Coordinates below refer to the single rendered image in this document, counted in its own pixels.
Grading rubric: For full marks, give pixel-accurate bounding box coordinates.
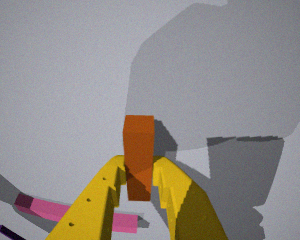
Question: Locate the orange rod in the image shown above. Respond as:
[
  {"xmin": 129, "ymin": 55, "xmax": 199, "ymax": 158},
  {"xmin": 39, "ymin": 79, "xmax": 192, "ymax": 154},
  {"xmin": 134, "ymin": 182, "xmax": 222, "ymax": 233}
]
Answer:
[{"xmin": 123, "ymin": 115, "xmax": 154, "ymax": 201}]

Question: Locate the pink rod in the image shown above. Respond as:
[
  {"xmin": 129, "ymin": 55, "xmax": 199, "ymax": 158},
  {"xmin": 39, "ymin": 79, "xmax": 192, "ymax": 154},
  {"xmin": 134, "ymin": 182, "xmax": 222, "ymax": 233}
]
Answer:
[{"xmin": 14, "ymin": 194, "xmax": 138, "ymax": 233}]

